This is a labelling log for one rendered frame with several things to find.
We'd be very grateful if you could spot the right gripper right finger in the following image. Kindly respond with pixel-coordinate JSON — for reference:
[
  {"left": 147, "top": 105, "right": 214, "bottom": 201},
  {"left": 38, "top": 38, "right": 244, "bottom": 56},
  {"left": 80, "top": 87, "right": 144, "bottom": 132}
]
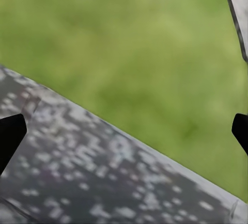
[{"left": 231, "top": 113, "right": 248, "bottom": 155}]

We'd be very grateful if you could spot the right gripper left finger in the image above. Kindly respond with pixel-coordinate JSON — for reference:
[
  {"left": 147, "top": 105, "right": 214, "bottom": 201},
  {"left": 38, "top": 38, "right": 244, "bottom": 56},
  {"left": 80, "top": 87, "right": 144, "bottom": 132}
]
[{"left": 0, "top": 114, "right": 27, "bottom": 175}]

